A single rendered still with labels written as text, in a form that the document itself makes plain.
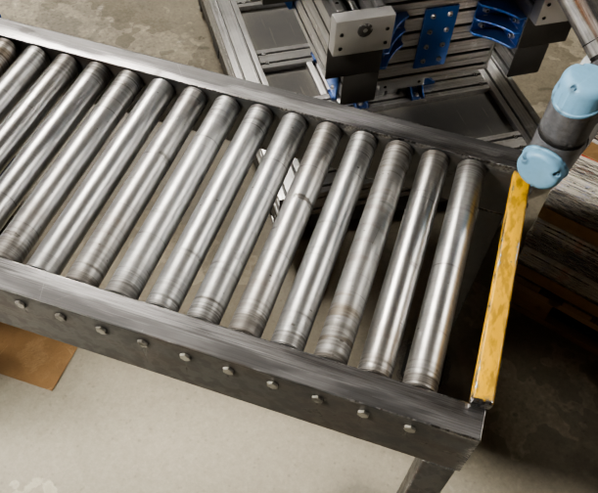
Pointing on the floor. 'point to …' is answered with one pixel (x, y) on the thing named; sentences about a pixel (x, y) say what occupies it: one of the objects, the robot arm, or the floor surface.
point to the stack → (581, 249)
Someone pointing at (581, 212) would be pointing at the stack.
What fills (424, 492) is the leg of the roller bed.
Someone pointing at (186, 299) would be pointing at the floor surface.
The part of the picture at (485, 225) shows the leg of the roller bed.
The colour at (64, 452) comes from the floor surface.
